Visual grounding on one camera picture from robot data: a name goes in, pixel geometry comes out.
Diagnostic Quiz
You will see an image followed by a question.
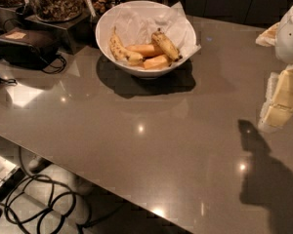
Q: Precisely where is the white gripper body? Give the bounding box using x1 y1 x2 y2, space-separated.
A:
275 5 293 64

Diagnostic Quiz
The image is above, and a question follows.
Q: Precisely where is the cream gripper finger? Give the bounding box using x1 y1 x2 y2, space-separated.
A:
255 22 279 47
262 64 293 128

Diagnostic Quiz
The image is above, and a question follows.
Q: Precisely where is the spotted banana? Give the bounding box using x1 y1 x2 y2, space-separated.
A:
151 28 183 61
108 27 145 66

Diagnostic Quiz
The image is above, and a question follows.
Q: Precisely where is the white paper bowl liner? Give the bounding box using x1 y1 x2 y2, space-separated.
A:
111 1 201 59

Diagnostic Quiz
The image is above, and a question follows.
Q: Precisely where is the white ceramic bowl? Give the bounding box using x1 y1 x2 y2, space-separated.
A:
96 6 187 78

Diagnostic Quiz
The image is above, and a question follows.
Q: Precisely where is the orange fruit piece lower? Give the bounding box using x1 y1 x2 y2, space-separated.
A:
144 55 172 69

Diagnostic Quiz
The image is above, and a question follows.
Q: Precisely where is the orange fruit piece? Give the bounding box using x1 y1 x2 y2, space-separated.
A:
144 55 172 69
126 44 163 58

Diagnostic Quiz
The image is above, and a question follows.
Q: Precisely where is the orange fruit piece upper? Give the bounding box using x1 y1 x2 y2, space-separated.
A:
126 44 163 58

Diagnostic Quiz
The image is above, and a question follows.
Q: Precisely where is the black metal jar stand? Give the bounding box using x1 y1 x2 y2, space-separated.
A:
25 10 94 55

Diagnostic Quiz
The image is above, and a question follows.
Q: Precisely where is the glass jar of nuts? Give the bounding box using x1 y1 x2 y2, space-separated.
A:
29 0 83 22

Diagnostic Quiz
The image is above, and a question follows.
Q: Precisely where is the black box device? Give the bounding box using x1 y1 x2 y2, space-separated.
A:
0 27 60 70

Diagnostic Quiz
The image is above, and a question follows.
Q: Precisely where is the white grey floor box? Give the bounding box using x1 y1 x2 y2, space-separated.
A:
0 156 25 202

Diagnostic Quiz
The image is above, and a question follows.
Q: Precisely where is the black cable on table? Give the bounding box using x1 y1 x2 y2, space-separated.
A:
41 53 68 75

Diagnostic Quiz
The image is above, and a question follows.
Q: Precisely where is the black cable on floor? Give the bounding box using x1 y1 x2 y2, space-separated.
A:
3 146 128 234

